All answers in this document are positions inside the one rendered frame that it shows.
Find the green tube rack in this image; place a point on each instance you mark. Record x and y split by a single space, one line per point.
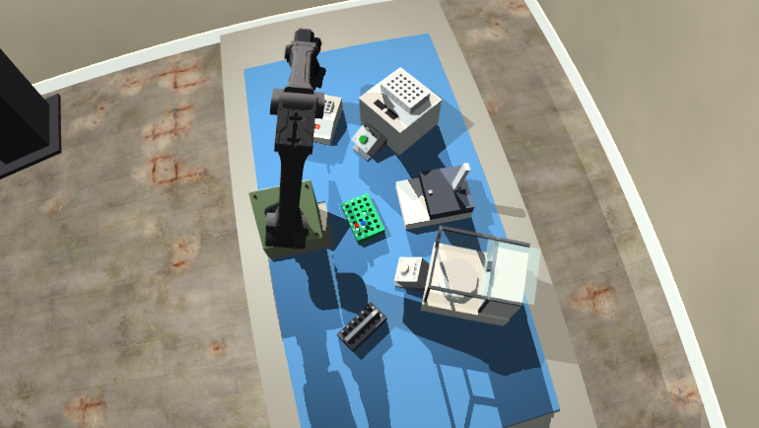
354 214

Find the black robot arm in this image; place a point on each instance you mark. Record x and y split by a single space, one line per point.
294 106

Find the blue bench mat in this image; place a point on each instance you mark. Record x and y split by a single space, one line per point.
418 369

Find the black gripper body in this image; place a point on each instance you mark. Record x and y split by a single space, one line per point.
317 81

